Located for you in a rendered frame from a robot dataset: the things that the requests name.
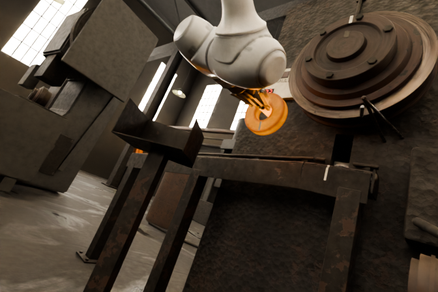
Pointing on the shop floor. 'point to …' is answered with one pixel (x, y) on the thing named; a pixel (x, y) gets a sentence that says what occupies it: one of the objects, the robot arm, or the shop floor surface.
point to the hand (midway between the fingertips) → (266, 109)
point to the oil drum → (167, 199)
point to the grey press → (88, 81)
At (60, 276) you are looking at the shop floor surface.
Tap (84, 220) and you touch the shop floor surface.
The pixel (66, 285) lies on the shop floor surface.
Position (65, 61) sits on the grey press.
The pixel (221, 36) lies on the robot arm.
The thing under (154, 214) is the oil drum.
